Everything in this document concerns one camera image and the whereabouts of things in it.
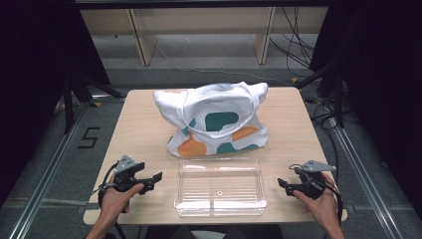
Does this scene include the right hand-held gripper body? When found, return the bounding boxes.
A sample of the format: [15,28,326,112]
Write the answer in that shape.
[294,159,336,200]

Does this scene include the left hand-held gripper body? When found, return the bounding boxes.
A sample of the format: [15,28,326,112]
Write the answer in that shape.
[112,154,146,193]

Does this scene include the clear plastic tray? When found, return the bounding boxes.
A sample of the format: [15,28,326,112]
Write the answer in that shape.
[173,157,269,218]

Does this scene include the white patterned tote bag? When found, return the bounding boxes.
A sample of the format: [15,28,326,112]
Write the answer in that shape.
[152,81,270,158]

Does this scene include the person's right hand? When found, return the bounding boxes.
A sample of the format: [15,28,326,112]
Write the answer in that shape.
[292,173,340,230]

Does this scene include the person's left hand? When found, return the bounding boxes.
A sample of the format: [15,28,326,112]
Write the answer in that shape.
[100,175,145,220]

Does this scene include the black metal stand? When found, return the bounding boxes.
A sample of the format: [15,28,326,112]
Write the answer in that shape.
[295,61,346,129]
[62,72,127,134]

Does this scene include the dark curtain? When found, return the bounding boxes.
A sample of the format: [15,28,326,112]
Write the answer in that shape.
[0,0,111,208]
[309,0,422,211]

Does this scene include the light wooden bench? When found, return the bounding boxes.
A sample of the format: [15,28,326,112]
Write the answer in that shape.
[79,6,329,67]

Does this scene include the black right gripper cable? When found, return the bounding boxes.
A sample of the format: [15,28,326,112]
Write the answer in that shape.
[326,178,344,227]

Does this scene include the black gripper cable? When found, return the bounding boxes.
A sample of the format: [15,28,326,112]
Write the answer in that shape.
[326,178,344,227]
[97,161,127,239]

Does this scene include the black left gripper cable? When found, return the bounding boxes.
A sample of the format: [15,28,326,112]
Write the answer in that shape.
[97,161,127,239]

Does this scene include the metal floor rail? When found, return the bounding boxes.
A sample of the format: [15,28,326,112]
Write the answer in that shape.
[330,124,405,239]
[8,105,88,239]

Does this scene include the black floor cables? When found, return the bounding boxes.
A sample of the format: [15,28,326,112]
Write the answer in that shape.
[304,95,340,173]

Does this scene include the thin white floor cable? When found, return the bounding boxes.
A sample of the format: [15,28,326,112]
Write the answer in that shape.
[155,43,294,85]

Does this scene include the bundle of black cables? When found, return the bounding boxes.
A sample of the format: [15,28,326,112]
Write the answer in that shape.
[268,6,317,78]

